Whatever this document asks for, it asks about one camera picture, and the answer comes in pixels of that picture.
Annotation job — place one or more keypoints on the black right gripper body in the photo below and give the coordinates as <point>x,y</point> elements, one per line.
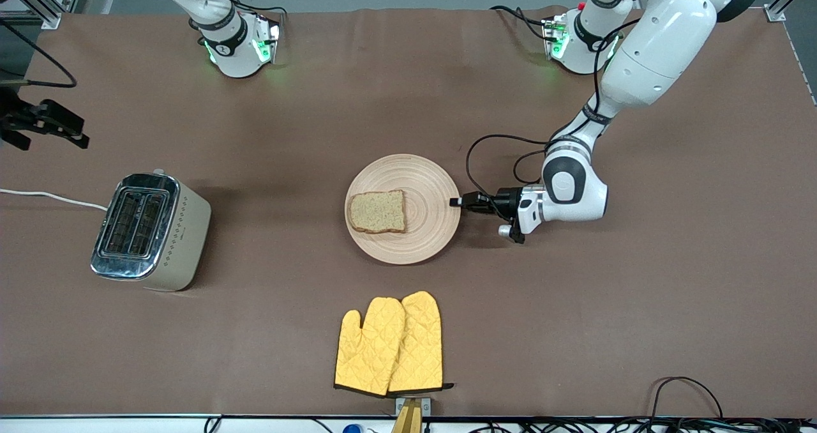
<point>14,117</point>

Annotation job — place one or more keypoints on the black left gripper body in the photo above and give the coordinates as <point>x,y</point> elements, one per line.
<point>506,203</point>

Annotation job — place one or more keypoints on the round light wooden plate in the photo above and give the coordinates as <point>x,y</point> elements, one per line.
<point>427,184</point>

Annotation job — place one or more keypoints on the slice of brown toast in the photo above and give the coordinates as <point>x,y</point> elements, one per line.
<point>378,212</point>

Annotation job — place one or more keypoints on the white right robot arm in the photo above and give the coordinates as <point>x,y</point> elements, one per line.
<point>236,56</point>

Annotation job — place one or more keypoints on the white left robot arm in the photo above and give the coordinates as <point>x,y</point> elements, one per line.
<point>664,43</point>

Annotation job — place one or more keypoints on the brown table cover sheet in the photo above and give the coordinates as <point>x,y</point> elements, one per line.
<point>574,292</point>

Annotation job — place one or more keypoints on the yellow quilted oven mitt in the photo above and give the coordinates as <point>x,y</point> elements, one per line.
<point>370,350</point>
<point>421,343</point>

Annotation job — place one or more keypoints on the cream and chrome toaster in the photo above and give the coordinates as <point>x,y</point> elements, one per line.
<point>182,235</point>

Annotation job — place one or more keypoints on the silver base connector box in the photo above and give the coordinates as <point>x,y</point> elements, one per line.
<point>554,37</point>
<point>268,37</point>

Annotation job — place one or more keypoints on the blue cap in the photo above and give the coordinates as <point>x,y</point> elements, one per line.
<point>353,429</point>

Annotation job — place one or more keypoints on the small metal bracket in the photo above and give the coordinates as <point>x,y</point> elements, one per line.
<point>426,406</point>

